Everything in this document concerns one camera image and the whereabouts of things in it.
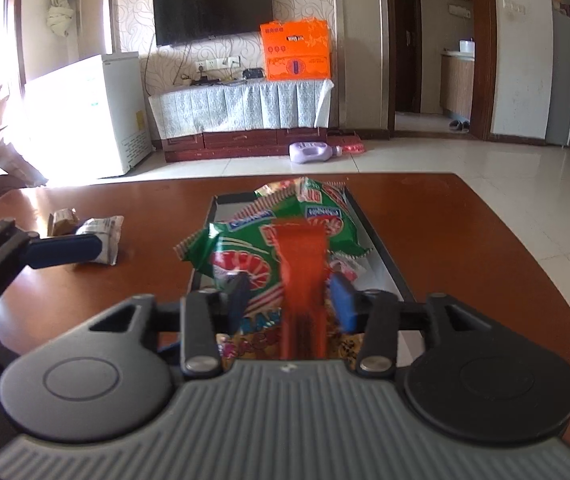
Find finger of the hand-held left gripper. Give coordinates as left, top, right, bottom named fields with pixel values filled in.
left=25, top=233, right=105, bottom=269

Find silver white snack packet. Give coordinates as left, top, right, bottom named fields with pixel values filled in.
left=74, top=216, right=125, bottom=266

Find purple detergent bottle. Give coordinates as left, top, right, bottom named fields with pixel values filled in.
left=289, top=141, right=343, bottom=166

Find white chest freezer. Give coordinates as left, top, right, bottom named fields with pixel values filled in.
left=25, top=52, right=151, bottom=181

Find black flat television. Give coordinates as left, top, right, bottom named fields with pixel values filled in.
left=152, top=0, right=274, bottom=47

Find long orange wafer packet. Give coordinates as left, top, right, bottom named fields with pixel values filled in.
left=270, top=217, right=330, bottom=361

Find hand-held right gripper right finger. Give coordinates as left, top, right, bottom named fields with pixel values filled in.
left=329, top=274, right=493, bottom=378

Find clear pink candy packet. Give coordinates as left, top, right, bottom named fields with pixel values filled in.
left=330, top=254, right=368, bottom=283

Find orange cardboard gift box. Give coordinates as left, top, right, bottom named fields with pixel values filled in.
left=260, top=19, right=333, bottom=81

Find large green prawn cracker bag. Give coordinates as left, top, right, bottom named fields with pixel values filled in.
left=174, top=217, right=286, bottom=361

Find grey rectangular tray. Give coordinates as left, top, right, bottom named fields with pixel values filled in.
left=185, top=180, right=416, bottom=361

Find white lace cloth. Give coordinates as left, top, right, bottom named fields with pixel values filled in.
left=148, top=78, right=335, bottom=140

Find red slippers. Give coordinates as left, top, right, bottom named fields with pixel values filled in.
left=327, top=135, right=366, bottom=155

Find grey refrigerator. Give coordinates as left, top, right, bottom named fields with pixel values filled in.
left=545, top=7, right=570, bottom=148

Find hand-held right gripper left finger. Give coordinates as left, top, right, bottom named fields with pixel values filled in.
left=88, top=275, right=251, bottom=377

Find small olive snack packet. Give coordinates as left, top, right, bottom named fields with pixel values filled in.
left=48, top=208, right=82, bottom=237

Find tan snack packet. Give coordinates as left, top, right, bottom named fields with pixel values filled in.
left=332, top=332, right=366, bottom=361

